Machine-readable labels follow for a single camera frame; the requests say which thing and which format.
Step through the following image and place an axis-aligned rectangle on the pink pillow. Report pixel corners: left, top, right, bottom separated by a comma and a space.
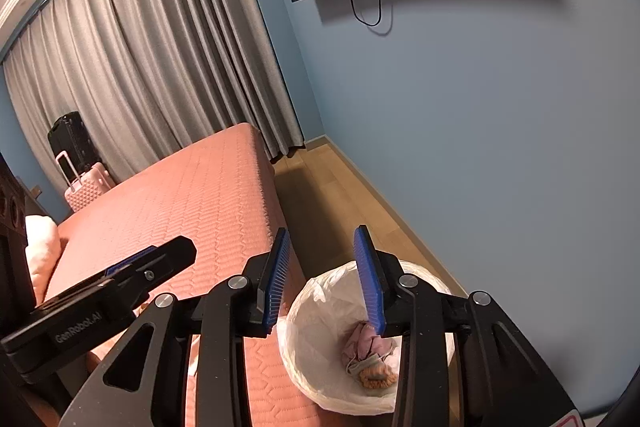
25, 215, 62, 308

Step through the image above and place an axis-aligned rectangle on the pink quilted bed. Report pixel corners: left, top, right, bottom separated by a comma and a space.
42, 123, 351, 427

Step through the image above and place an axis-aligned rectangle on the pink suitcase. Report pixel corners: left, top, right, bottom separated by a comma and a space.
55, 151, 112, 212

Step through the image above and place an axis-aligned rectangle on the grey curtain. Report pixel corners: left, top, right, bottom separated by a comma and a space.
0, 0, 307, 188

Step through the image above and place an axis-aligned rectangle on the trash bin with white liner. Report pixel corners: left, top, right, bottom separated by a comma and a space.
276, 259, 456, 415

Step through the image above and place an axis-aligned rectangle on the tan knit sock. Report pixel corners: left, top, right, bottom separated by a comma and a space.
359, 366, 399, 394

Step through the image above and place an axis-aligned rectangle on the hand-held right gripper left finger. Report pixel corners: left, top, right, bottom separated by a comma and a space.
75, 227, 292, 427

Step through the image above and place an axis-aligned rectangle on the grey sock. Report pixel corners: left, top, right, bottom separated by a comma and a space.
345, 353, 388, 380

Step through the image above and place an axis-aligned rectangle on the dark wooden headboard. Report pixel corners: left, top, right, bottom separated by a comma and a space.
0, 152, 63, 303

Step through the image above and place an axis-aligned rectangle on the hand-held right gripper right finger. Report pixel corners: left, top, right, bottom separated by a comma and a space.
354, 225, 583, 427

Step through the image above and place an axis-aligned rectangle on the black suitcase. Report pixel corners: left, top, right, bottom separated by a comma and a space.
47, 111, 101, 178

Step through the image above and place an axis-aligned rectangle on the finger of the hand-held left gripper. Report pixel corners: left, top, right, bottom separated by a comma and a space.
106, 248, 162, 277
117, 236, 197, 303

